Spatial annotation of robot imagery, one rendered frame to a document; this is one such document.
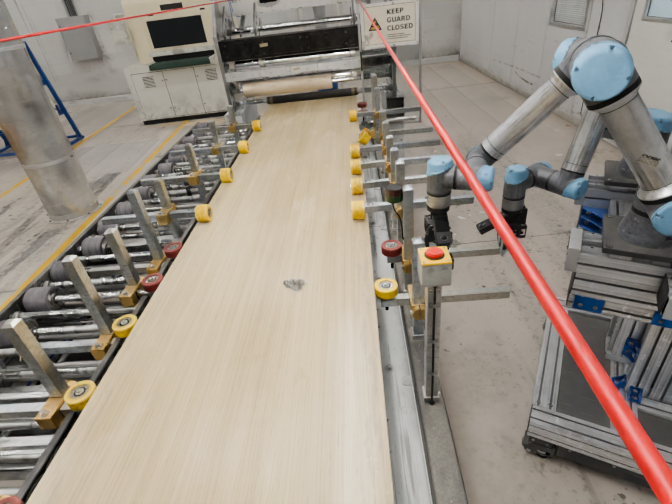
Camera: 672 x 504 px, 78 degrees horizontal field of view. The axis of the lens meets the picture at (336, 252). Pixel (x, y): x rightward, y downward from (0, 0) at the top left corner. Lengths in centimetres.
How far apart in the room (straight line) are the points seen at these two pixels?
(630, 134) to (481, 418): 144
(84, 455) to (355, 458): 65
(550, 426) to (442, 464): 80
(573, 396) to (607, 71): 138
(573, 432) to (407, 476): 86
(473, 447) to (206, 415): 130
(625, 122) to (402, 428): 101
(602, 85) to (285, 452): 109
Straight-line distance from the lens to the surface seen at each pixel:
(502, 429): 220
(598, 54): 116
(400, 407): 144
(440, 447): 128
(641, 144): 125
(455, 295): 148
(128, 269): 179
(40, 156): 496
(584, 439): 198
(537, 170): 165
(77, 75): 1169
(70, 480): 124
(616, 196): 199
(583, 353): 21
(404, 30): 389
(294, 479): 102
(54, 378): 148
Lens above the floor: 178
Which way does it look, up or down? 33 degrees down
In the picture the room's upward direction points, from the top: 7 degrees counter-clockwise
